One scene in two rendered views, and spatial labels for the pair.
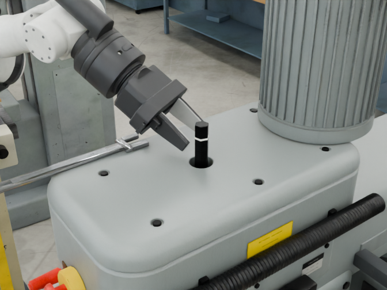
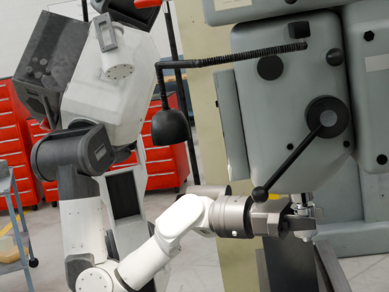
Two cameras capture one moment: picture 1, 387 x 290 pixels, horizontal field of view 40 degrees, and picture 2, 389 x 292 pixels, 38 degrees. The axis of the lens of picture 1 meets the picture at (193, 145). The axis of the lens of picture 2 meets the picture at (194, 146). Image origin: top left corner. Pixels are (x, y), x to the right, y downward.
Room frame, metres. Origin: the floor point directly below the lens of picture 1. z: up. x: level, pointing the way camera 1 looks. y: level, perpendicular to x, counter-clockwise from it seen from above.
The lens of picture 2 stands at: (-0.20, -0.56, 1.64)
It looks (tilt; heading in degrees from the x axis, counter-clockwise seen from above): 12 degrees down; 42
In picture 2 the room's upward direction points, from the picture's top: 10 degrees counter-clockwise
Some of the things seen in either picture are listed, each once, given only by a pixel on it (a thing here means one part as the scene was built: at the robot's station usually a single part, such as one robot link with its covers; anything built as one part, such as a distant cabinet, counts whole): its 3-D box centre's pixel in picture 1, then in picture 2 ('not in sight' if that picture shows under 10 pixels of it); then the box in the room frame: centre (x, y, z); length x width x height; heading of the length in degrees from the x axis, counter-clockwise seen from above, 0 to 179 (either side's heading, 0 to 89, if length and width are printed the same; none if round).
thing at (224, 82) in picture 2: not in sight; (231, 124); (0.63, 0.08, 1.45); 0.04 x 0.04 x 0.21; 36
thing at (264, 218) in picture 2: not in sight; (260, 218); (0.67, 0.08, 1.24); 0.13 x 0.12 x 0.10; 13
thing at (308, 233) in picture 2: not in sight; (304, 221); (0.69, -0.01, 1.23); 0.05 x 0.05 x 0.05
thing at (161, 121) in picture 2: not in sight; (168, 124); (0.54, 0.15, 1.47); 0.07 x 0.07 x 0.06
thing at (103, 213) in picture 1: (208, 200); not in sight; (0.70, -0.02, 1.81); 0.47 x 0.26 x 0.16; 126
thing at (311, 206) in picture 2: not in sight; (302, 207); (0.69, -0.01, 1.26); 0.05 x 0.05 x 0.01
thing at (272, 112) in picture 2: not in sight; (290, 102); (0.70, -0.02, 1.47); 0.21 x 0.19 x 0.32; 36
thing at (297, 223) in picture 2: not in sight; (298, 224); (0.66, -0.02, 1.24); 0.06 x 0.02 x 0.03; 103
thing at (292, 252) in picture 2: not in sight; (286, 245); (0.96, 0.22, 1.04); 0.22 x 0.12 x 0.20; 36
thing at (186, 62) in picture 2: not in sight; (179, 64); (0.50, 0.07, 1.58); 0.17 x 0.01 x 0.01; 66
